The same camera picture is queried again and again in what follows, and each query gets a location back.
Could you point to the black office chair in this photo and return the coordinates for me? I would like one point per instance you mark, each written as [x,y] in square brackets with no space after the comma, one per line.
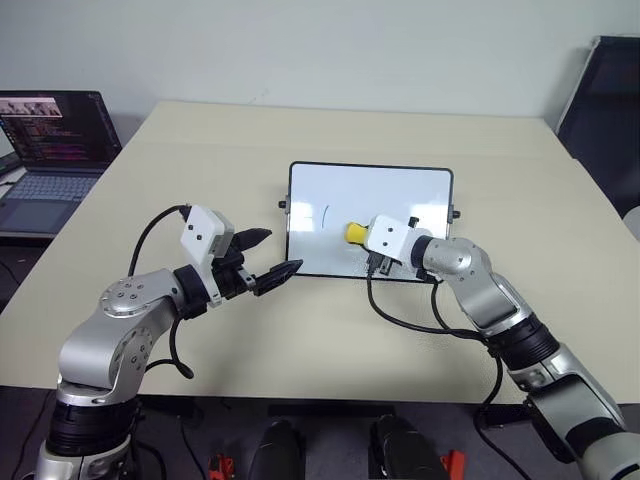
[602,115]

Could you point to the red black clamp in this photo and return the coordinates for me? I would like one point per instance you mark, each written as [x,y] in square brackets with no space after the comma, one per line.
[221,467]
[452,465]

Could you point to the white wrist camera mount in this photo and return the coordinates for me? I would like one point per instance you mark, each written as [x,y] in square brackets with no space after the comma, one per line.
[390,239]
[200,232]

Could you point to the open grey laptop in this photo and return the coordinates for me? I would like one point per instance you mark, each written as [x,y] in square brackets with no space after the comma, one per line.
[55,145]

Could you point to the yellow whiteboard eraser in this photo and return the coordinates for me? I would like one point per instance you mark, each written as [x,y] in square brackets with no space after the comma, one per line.
[355,233]

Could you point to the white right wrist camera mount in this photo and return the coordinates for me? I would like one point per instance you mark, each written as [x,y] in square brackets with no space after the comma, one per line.
[390,239]

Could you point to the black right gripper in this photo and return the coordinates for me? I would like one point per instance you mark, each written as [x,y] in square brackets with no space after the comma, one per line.
[386,265]

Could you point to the white round object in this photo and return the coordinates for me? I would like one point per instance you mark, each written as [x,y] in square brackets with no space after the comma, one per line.
[633,219]

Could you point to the dark rounded shape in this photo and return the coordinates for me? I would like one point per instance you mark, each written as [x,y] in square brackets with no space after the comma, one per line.
[279,452]
[405,450]

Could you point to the black-framed small whiteboard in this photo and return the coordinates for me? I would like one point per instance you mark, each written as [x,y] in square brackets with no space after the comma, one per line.
[370,192]

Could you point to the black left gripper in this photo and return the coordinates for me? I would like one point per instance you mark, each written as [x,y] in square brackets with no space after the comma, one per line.
[231,280]

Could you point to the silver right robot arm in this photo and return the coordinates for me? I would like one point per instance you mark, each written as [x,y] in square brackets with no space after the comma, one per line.
[490,295]

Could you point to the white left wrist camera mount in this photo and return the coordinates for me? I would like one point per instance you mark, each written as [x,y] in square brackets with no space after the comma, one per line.
[200,232]

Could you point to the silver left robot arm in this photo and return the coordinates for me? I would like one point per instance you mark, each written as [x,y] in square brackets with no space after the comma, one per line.
[100,340]

